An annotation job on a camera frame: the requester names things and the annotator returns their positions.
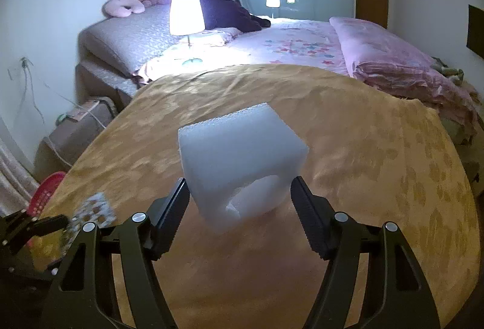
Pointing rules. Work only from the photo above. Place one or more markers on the pink floral bed sheet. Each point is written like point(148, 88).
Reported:
point(287, 45)

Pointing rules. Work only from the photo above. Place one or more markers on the grey fabric nightstand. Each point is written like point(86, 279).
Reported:
point(75, 140)

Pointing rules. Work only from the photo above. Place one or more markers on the illustrated book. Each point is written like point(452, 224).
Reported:
point(81, 111)

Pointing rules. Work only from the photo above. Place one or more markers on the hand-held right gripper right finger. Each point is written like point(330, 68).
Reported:
point(306, 223)

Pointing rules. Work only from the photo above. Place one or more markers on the small green object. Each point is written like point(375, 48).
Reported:
point(61, 120)

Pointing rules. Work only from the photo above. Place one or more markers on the black wall television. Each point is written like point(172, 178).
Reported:
point(477, 30)

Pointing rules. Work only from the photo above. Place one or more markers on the grey headboard cushion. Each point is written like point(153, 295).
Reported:
point(128, 38)

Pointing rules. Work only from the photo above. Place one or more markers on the pink plastic basket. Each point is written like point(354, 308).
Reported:
point(47, 189)

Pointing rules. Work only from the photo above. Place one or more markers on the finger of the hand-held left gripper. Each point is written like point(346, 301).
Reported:
point(17, 222)
point(45, 229)

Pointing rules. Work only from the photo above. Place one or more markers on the pink folded quilt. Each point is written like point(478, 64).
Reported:
point(385, 57)

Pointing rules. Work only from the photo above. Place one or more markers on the dark purple cloth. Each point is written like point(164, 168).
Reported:
point(227, 11)

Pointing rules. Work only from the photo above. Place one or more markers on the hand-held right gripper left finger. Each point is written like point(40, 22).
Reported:
point(170, 223)

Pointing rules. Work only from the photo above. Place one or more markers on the white table lamp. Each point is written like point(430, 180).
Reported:
point(186, 15)

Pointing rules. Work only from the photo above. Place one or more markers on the wall power outlet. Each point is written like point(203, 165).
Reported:
point(25, 63)

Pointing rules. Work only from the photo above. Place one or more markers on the white foam block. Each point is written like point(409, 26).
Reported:
point(234, 162)

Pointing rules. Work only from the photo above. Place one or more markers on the patterned foil packet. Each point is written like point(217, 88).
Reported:
point(92, 210)

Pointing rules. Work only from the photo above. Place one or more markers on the green patterned cloth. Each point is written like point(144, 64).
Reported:
point(448, 70)

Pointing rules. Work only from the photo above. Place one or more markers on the grey upholstered bed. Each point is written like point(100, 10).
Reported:
point(102, 83)

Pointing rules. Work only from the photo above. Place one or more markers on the beige patterned curtain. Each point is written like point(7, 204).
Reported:
point(15, 177)

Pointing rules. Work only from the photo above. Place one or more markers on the pink plush toy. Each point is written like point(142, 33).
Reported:
point(121, 7)

